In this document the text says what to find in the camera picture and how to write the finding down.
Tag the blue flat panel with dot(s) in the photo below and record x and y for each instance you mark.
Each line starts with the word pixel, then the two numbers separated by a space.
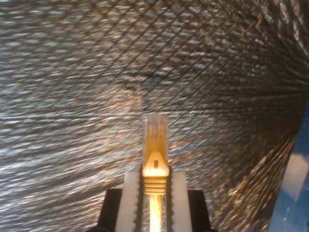
pixel 297 181

